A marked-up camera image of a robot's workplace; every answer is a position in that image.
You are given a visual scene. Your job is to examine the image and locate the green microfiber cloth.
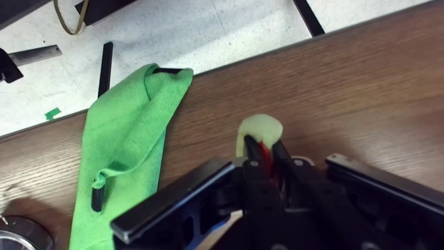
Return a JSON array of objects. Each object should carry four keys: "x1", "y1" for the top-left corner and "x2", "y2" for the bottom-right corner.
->
[{"x1": 68, "y1": 63, "x2": 195, "y2": 250}]

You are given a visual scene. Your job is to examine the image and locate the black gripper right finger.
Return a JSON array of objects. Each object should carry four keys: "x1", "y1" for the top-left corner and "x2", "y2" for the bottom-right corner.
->
[{"x1": 269, "y1": 141, "x2": 444, "y2": 250}]

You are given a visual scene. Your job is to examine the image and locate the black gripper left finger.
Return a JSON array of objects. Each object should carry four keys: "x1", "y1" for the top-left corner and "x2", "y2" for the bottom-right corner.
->
[{"x1": 110, "y1": 135, "x2": 283, "y2": 250}]

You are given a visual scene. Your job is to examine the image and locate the fluffy yellow-green egg toy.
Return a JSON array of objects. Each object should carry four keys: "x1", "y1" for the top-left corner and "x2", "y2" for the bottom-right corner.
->
[{"x1": 235, "y1": 114, "x2": 285, "y2": 160}]

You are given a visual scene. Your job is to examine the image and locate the silver pot with lid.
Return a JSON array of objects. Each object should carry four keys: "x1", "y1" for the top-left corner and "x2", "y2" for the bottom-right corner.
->
[{"x1": 0, "y1": 214, "x2": 56, "y2": 250}]

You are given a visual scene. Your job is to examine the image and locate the tan cable loop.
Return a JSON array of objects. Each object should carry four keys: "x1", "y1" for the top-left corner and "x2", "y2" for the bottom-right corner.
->
[{"x1": 52, "y1": 0, "x2": 90, "y2": 36}]

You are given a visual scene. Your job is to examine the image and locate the green floor tape piece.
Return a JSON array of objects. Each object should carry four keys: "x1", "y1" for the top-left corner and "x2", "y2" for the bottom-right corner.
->
[{"x1": 45, "y1": 107, "x2": 63, "y2": 121}]

